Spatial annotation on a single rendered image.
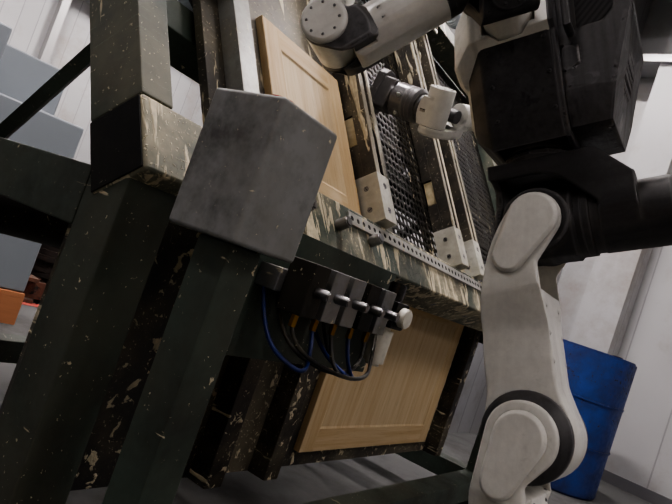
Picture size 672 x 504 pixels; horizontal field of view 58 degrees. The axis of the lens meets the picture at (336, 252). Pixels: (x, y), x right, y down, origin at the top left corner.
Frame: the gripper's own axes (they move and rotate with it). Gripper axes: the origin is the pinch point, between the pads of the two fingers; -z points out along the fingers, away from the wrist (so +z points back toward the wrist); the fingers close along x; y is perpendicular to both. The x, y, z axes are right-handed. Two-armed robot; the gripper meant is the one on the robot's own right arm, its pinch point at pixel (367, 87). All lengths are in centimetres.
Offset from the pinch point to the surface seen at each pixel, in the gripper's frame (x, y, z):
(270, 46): -8.8, 39.8, 3.9
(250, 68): -17, 51, 15
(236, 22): -10, 54, 8
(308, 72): -7.6, 24.9, 2.6
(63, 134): -66, -36, -188
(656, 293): 25, -390, 28
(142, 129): -35, 79, 33
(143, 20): -21, 78, 21
